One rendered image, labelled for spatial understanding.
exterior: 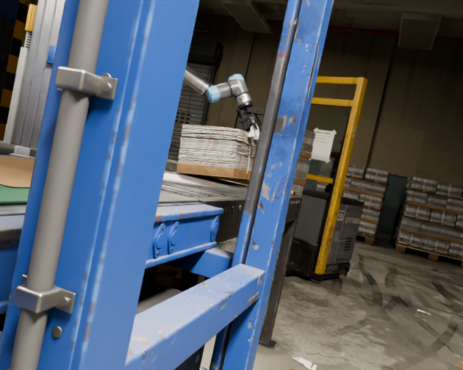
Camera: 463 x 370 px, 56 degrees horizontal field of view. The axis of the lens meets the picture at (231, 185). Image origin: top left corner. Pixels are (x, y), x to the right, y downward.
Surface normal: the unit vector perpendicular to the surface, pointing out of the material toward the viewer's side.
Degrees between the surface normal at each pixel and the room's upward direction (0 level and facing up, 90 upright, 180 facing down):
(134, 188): 90
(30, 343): 90
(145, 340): 0
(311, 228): 90
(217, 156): 90
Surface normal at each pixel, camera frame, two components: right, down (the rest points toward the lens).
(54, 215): 0.46, 0.15
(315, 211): -0.65, -0.10
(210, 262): -0.33, -0.02
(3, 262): 0.92, 0.22
